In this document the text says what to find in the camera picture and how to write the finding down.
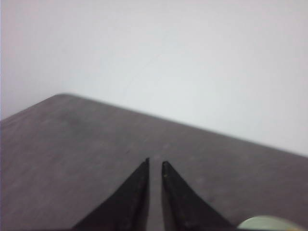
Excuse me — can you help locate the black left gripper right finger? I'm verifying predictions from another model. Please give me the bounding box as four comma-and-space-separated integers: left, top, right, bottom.
162, 161, 237, 230

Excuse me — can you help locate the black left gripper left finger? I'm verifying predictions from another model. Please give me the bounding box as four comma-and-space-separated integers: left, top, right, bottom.
73, 158, 150, 230

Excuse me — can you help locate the green round plate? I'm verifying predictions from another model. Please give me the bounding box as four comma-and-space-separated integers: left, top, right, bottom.
237, 215, 308, 231

